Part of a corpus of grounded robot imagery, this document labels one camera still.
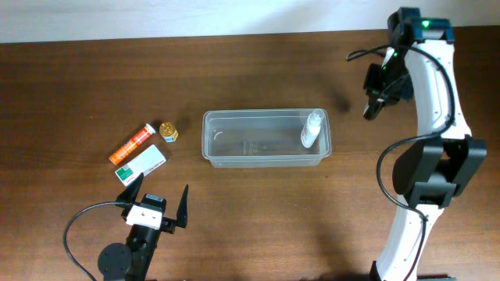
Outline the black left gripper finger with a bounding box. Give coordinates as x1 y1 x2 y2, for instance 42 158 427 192
116 173 144 204
176 184 189 229

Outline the black tube white cap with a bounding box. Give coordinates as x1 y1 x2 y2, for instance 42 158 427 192
363 99 384 120

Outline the white calamine lotion bottle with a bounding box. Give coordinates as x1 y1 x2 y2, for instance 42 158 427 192
301 108 326 148

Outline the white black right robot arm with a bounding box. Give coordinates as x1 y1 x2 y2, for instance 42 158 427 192
363 7 487 280

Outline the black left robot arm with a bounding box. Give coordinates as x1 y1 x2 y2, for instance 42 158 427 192
98 174 189 280

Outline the clear plastic container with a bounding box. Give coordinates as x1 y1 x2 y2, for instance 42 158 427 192
202 108 333 168

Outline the white green medicine box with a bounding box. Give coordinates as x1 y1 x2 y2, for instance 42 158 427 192
115 144 167 187

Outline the orange effervescent tablet tube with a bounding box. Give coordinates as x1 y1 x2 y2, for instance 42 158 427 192
109 123 155 165

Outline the small gold-lid balm jar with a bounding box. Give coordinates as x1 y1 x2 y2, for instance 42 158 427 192
159 122 178 143

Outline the black left camera cable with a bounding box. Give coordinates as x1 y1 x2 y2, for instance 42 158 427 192
62 201 131 281

